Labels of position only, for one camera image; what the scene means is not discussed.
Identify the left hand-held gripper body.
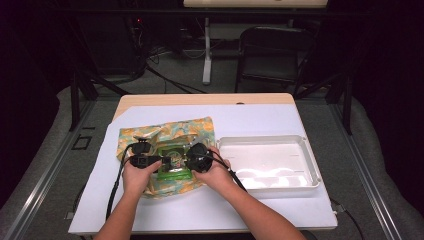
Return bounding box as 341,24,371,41
129,138,165,169

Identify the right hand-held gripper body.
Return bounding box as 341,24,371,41
185,142,214,174

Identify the green clear pouch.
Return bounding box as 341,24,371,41
156,144,194,182

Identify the teal citrus print cloth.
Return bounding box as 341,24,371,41
116,116,217,200

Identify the person's left hand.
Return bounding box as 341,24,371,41
122,160,163,200

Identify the person's right hand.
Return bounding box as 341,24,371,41
191,146,234,193

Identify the white paper sheet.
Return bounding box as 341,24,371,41
68,103,338,236

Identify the wooden table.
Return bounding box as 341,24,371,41
112,93,298,122

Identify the white plastic tray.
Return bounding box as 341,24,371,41
215,134,323,193

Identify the black metal stand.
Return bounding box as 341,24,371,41
68,66,131,132
294,71,355,136

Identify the white table leg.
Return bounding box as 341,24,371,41
201,16,213,86

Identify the black folding chair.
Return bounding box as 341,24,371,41
234,25,318,95

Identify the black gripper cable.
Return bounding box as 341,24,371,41
105,143,134,221
208,153,248,193

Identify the black floor cable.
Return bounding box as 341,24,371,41
145,64,208,95
329,198,365,240

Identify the aluminium floor rail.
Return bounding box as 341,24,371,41
2,99,98,240
329,102,405,240

